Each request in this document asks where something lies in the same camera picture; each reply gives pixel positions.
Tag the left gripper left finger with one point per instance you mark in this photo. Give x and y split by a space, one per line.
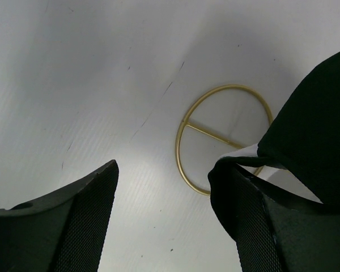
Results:
63 230

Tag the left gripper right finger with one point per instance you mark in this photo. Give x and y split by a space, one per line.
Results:
276 230

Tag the dark green baseball cap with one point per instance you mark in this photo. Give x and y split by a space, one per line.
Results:
300 151

